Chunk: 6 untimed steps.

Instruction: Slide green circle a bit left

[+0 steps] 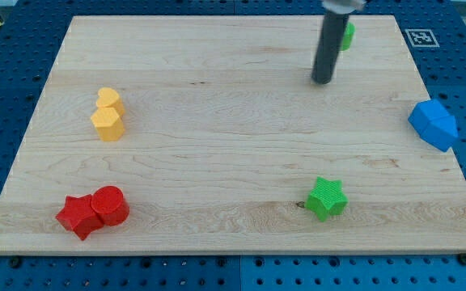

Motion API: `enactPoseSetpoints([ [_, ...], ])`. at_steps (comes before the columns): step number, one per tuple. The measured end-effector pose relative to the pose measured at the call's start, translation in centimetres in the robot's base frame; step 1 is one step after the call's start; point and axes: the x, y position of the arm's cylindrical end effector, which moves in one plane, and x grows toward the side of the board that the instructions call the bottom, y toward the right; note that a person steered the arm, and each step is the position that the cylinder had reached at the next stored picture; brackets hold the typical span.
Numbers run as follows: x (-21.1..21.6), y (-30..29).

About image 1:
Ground yellow hexagon block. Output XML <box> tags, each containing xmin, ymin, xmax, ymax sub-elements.
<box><xmin>91</xmin><ymin>108</ymin><xmax>125</xmax><ymax>141</ymax></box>

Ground white fiducial marker tag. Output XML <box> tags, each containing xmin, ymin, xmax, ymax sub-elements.
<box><xmin>405</xmin><ymin>28</ymin><xmax>439</xmax><ymax>48</ymax></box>

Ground red circle block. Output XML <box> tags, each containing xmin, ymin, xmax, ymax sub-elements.
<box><xmin>91</xmin><ymin>185</ymin><xmax>129</xmax><ymax>226</ymax></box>

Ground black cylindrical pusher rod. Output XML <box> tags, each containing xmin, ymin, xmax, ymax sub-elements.
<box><xmin>311</xmin><ymin>11</ymin><xmax>350</xmax><ymax>85</ymax></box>

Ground green star block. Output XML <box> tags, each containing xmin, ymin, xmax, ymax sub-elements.
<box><xmin>304</xmin><ymin>176</ymin><xmax>349</xmax><ymax>222</ymax></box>

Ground blue triangle block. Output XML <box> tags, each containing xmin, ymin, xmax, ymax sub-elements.
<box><xmin>420</xmin><ymin>115</ymin><xmax>459</xmax><ymax>152</ymax></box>

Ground blue cube block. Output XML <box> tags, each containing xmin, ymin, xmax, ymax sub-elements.
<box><xmin>408</xmin><ymin>99</ymin><xmax>449</xmax><ymax>135</ymax></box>

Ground red star block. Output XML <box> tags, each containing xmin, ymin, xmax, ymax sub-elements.
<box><xmin>56</xmin><ymin>194</ymin><xmax>104</xmax><ymax>241</ymax></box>

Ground silver rod mount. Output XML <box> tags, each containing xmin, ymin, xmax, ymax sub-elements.
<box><xmin>322</xmin><ymin>0</ymin><xmax>366</xmax><ymax>15</ymax></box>

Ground green circle block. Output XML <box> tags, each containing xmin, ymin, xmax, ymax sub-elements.
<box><xmin>341</xmin><ymin>22</ymin><xmax>356</xmax><ymax>51</ymax></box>

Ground wooden board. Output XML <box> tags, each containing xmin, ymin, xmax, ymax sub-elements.
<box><xmin>0</xmin><ymin>15</ymin><xmax>466</xmax><ymax>256</ymax></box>

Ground yellow heart block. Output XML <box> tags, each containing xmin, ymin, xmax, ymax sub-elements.
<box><xmin>95</xmin><ymin>87</ymin><xmax>125</xmax><ymax>116</ymax></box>

